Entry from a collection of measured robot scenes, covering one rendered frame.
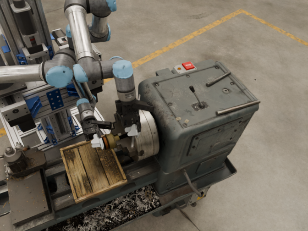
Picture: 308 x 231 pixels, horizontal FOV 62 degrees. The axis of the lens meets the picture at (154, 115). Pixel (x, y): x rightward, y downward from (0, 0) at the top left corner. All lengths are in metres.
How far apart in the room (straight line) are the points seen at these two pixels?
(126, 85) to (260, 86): 2.89
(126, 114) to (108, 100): 2.03
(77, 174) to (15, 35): 0.90
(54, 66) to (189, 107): 0.71
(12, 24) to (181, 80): 1.02
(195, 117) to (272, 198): 1.62
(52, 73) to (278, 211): 2.26
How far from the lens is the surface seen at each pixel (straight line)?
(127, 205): 1.77
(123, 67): 0.96
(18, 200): 1.50
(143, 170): 1.58
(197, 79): 1.56
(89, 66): 1.06
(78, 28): 1.18
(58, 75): 1.31
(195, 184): 1.95
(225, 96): 1.51
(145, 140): 1.32
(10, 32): 1.78
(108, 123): 1.44
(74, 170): 1.59
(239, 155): 2.87
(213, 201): 2.54
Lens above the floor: 2.27
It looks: 50 degrees down
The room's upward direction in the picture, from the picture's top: 7 degrees clockwise
